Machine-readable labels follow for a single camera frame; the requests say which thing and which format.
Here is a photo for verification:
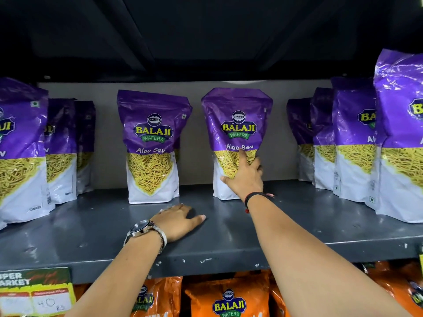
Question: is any person's left forearm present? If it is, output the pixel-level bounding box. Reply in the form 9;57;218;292
65;232;164;317

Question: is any green and yellow price label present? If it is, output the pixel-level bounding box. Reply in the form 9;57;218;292
0;267;77;317

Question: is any person's left hand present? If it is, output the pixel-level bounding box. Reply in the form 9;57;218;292
150;204;206;243

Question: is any black and red wrist band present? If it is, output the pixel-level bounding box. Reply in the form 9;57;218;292
244;192;275;214

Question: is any row of purple packets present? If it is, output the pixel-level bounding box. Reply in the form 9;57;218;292
0;49;423;231

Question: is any purple noodle snack pouch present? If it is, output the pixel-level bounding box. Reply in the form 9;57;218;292
201;88;274;201

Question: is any black overhead shelf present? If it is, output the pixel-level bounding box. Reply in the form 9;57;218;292
0;0;423;83

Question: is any person's right hand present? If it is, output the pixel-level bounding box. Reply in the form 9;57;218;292
220;149;264;200

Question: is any silver wristwatch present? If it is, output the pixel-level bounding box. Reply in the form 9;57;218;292
123;220;168;255

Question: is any grey metal shelf board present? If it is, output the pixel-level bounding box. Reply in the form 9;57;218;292
0;180;423;285

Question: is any row of orange packets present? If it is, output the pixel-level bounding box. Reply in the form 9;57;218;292
73;261;423;317

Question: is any person's right forearm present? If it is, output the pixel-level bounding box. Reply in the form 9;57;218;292
247;194;412;317

